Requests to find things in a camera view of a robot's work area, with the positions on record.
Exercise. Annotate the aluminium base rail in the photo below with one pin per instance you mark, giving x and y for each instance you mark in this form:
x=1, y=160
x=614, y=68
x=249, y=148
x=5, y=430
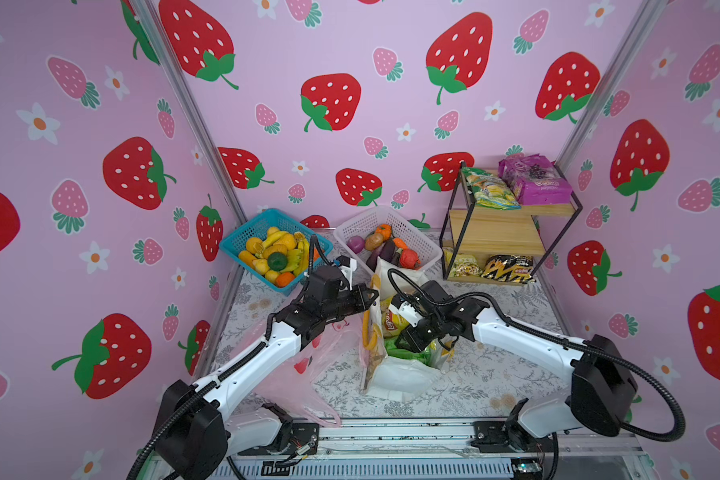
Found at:
x=422, y=448

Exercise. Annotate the purple eggplant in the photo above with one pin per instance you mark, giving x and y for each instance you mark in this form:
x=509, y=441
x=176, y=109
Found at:
x=387, y=251

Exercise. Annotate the small nut snack bag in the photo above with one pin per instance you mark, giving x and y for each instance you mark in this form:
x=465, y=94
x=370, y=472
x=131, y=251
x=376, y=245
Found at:
x=465, y=265

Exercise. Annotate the purple snack bag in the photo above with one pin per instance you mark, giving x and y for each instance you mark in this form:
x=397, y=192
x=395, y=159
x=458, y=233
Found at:
x=534, y=180

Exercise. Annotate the green chips bag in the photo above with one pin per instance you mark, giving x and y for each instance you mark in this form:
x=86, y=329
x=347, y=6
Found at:
x=427, y=357

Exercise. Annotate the white paper grocery bag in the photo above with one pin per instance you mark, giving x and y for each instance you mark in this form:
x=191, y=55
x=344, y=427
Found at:
x=394, y=373

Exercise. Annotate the white plastic basket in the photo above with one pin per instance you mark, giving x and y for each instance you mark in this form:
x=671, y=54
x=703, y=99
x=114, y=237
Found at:
x=404, y=233

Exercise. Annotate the green lime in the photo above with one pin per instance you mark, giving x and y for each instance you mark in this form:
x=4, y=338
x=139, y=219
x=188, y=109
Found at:
x=277, y=261

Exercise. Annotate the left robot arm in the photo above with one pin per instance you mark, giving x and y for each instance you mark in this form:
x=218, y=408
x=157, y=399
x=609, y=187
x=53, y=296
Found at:
x=190, y=433

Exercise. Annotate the teal plastic basket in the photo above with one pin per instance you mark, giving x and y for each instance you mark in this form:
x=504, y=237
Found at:
x=245, y=246

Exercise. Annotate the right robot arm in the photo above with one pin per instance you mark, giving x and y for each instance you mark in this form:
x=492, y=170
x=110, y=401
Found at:
x=600, y=383

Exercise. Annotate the small orange pumpkin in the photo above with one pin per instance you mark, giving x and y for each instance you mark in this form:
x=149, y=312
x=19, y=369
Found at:
x=385, y=230

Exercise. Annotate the black yellow chips bag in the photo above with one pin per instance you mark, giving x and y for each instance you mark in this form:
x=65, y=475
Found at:
x=509, y=269

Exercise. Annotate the green yellow snack bag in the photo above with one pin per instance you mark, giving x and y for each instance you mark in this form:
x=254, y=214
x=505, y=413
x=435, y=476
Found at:
x=489, y=190

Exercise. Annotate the purple onion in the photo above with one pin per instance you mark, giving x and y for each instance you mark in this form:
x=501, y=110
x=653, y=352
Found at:
x=356, y=244

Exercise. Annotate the pink plastic grocery bag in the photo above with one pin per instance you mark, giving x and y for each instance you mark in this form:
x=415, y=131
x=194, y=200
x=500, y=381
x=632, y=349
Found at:
x=291, y=385

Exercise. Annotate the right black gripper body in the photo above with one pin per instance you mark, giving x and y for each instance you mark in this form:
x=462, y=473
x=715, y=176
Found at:
x=424, y=329

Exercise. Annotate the yellow banana bunch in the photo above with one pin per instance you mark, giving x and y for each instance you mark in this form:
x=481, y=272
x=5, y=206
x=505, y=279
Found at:
x=294, y=245

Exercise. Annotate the red bell pepper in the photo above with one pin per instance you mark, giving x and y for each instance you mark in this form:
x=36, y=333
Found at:
x=409, y=259

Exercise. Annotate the black wire wooden shelf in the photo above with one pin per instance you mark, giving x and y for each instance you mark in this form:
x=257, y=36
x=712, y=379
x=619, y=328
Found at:
x=484, y=232

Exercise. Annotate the brown potato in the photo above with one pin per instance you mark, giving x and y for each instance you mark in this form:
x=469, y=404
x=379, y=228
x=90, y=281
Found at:
x=373, y=241

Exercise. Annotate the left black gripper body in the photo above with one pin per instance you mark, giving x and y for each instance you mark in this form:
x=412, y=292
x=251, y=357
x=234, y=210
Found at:
x=344, y=304

